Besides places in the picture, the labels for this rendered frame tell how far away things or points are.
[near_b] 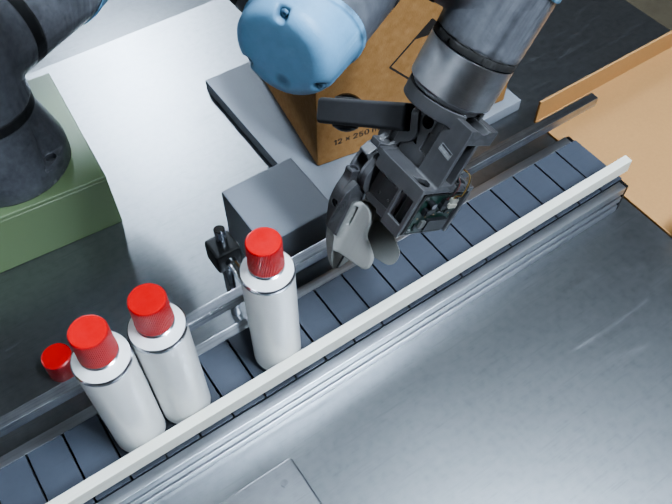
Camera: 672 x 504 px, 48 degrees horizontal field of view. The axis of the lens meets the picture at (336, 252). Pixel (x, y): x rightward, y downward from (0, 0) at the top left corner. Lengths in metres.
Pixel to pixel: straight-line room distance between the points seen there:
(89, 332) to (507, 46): 0.39
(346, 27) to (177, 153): 0.62
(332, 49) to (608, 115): 0.74
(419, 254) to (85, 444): 0.42
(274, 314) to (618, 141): 0.62
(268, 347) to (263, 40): 0.36
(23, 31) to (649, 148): 0.82
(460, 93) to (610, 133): 0.57
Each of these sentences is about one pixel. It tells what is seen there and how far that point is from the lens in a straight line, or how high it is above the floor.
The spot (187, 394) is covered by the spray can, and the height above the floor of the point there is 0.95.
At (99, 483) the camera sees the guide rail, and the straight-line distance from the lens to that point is 0.76.
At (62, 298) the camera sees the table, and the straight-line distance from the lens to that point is 0.97.
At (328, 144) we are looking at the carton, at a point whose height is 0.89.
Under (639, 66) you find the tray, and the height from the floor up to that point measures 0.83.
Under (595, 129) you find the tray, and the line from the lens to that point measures 1.15.
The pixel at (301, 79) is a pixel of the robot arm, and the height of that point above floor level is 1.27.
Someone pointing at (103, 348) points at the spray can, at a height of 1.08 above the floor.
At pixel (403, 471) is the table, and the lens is 0.82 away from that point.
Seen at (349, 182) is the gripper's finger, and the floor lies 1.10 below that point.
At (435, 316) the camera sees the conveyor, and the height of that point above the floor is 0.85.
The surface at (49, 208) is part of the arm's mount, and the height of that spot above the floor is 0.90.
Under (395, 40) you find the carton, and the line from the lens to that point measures 0.94.
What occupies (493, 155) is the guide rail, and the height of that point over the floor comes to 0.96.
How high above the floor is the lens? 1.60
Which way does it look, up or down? 54 degrees down
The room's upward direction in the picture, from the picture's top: straight up
